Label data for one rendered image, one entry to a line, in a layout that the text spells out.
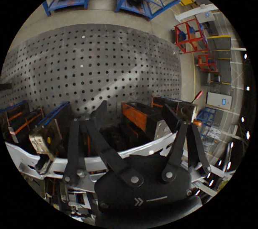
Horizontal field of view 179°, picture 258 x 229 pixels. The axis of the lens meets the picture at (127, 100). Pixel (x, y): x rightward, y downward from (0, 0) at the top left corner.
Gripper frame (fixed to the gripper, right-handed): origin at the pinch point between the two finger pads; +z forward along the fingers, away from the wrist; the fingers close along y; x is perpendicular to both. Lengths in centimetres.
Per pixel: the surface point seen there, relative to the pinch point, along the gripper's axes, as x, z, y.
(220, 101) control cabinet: -62, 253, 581
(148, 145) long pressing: -19.6, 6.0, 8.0
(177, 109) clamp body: -10.8, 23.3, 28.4
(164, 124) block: -8.7, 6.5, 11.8
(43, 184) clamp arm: -38, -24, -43
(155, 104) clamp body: -15.6, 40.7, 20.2
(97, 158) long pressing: -18.2, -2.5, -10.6
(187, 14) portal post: 261, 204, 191
